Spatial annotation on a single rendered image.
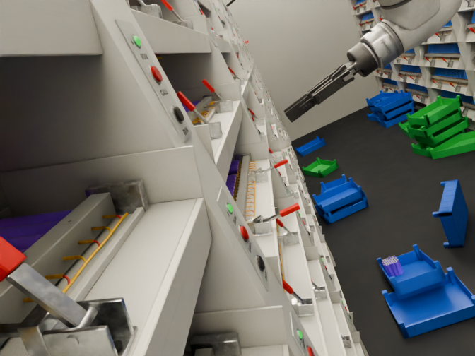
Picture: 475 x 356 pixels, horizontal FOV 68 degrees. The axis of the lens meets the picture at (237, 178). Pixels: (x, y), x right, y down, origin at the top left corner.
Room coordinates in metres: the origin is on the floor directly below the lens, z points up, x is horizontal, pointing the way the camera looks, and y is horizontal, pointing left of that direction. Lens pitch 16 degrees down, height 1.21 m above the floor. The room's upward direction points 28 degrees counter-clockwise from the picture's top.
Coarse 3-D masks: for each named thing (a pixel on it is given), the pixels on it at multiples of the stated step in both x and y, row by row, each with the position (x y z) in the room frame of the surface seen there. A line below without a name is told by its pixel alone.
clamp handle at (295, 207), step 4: (296, 204) 0.55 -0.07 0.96; (284, 208) 0.56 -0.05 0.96; (288, 208) 0.55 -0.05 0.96; (292, 208) 0.55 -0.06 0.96; (296, 208) 0.55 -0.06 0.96; (280, 212) 0.56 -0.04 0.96; (284, 212) 0.55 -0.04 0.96; (288, 212) 0.55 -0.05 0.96; (292, 212) 0.55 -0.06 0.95; (272, 216) 0.56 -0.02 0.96; (276, 216) 0.55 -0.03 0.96; (280, 216) 0.55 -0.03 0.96; (264, 220) 0.56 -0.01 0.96; (268, 220) 0.56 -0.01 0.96
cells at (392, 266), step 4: (392, 256) 1.45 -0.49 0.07; (384, 260) 1.44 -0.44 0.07; (388, 260) 1.43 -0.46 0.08; (392, 260) 1.41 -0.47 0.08; (396, 260) 1.39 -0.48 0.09; (384, 264) 1.40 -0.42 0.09; (388, 264) 1.38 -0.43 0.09; (392, 264) 1.37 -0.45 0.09; (396, 264) 1.37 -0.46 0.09; (400, 264) 1.37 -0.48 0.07; (388, 268) 1.37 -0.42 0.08; (392, 268) 1.37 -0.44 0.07; (396, 268) 1.37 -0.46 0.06; (400, 268) 1.36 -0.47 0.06; (388, 272) 1.38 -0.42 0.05; (392, 272) 1.36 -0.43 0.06; (396, 272) 1.36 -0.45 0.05; (400, 272) 1.35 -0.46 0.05
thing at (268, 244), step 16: (256, 144) 1.00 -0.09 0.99; (240, 160) 0.99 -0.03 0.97; (256, 160) 1.00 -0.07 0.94; (256, 192) 0.76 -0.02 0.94; (272, 192) 0.74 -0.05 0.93; (256, 208) 0.67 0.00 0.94; (272, 208) 0.65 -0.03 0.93; (272, 224) 0.59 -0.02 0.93; (256, 240) 0.54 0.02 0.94; (272, 240) 0.53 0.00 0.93; (272, 256) 0.40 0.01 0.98
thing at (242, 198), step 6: (246, 156) 0.98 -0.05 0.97; (246, 162) 0.92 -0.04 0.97; (246, 168) 0.87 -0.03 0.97; (252, 168) 0.90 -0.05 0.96; (240, 174) 0.83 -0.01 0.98; (246, 174) 0.82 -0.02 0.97; (240, 180) 0.79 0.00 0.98; (246, 180) 0.78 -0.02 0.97; (240, 186) 0.75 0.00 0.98; (246, 186) 0.74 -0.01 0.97; (240, 192) 0.71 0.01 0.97; (246, 192) 0.72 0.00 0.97; (240, 198) 0.68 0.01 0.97; (246, 198) 0.70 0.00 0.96; (252, 198) 0.70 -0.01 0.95; (240, 204) 0.65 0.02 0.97; (246, 204) 0.68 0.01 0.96; (240, 210) 0.62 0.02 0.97; (246, 210) 0.64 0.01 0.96; (252, 210) 0.64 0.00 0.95
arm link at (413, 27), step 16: (416, 0) 0.73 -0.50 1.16; (432, 0) 0.74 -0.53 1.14; (448, 0) 0.74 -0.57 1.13; (384, 16) 0.80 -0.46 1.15; (400, 16) 0.76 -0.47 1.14; (416, 16) 0.74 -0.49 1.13; (432, 16) 0.74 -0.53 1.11; (448, 16) 0.75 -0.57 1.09; (400, 32) 0.77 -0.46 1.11; (416, 32) 0.76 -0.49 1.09; (432, 32) 0.76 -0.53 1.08
